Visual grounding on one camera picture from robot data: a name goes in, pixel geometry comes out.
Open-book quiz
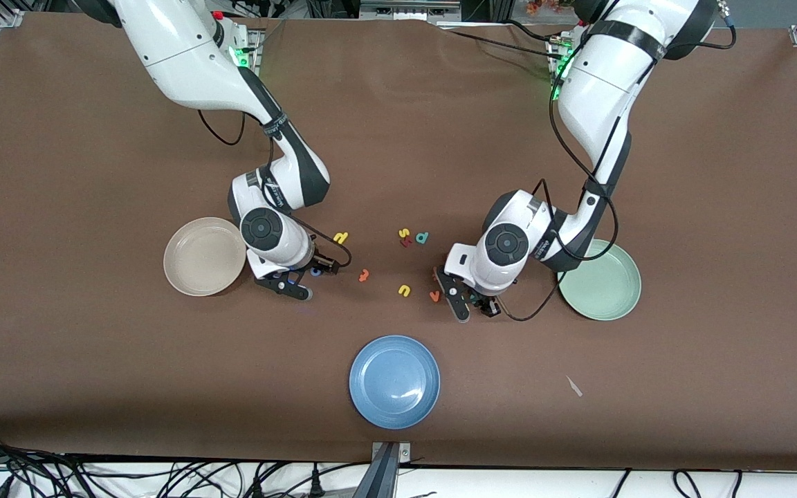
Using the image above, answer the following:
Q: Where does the beige brown plate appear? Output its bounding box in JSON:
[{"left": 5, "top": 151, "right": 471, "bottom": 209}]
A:
[{"left": 163, "top": 216, "right": 248, "bottom": 297}]

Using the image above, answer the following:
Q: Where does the light green plate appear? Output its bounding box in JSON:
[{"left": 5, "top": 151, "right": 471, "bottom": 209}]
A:
[{"left": 556, "top": 239, "right": 643, "bottom": 322}]

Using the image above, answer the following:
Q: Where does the blue plate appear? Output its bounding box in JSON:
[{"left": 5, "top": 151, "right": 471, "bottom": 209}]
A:
[{"left": 348, "top": 335, "right": 441, "bottom": 430}]

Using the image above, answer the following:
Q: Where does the brown table cover mat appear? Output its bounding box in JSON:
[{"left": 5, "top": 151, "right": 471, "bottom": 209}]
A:
[{"left": 0, "top": 12, "right": 797, "bottom": 472}]

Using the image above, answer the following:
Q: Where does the grey equipment box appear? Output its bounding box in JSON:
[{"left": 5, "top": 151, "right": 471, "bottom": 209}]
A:
[{"left": 359, "top": 0, "right": 463, "bottom": 23}]

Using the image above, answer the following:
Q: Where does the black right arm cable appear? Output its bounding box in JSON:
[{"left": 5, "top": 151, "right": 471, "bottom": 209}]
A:
[{"left": 196, "top": 107, "right": 354, "bottom": 269}]

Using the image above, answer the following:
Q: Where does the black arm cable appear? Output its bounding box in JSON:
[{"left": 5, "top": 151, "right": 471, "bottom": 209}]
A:
[
  {"left": 499, "top": 14, "right": 738, "bottom": 323},
  {"left": 196, "top": 107, "right": 354, "bottom": 269}
]

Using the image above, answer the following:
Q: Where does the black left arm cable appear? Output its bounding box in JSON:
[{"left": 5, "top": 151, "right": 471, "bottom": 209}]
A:
[{"left": 499, "top": 14, "right": 738, "bottom": 323}]

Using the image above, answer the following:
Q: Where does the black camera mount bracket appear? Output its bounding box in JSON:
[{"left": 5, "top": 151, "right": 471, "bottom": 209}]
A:
[{"left": 351, "top": 441, "right": 413, "bottom": 498}]

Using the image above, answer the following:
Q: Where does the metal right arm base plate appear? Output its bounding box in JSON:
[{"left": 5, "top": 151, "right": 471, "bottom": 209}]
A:
[{"left": 229, "top": 19, "right": 266, "bottom": 73}]

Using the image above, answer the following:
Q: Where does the black cable on table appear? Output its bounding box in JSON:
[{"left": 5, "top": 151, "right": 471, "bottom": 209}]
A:
[{"left": 448, "top": 19, "right": 560, "bottom": 60}]

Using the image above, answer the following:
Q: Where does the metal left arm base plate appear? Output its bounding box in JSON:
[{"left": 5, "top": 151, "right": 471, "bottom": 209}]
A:
[{"left": 546, "top": 33, "right": 579, "bottom": 102}]

